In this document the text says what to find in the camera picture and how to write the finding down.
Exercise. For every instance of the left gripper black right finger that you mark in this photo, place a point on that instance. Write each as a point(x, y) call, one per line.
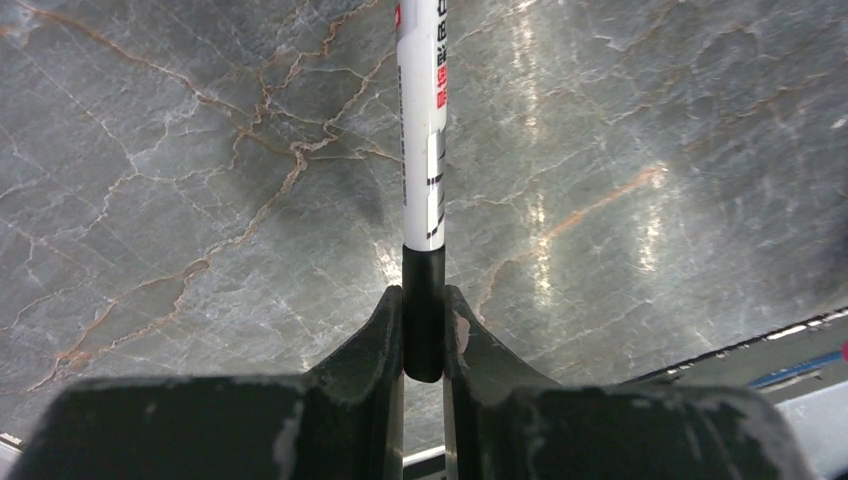
point(506, 420)

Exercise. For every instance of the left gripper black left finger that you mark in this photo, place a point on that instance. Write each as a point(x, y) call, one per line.
point(342, 419)

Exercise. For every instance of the black marker cap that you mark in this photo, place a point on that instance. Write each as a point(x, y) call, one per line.
point(423, 313)

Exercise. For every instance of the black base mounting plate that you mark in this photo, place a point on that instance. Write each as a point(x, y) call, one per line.
point(784, 364)

